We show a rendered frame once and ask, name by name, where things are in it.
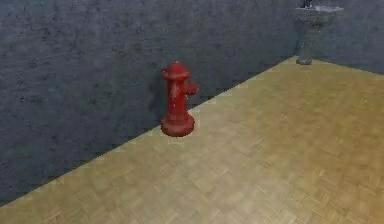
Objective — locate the red fire hydrant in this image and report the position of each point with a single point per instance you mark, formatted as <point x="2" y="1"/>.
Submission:
<point x="176" y="100"/>

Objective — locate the grey pedestal sink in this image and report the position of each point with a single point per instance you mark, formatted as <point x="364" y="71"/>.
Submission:
<point x="308" y="30"/>

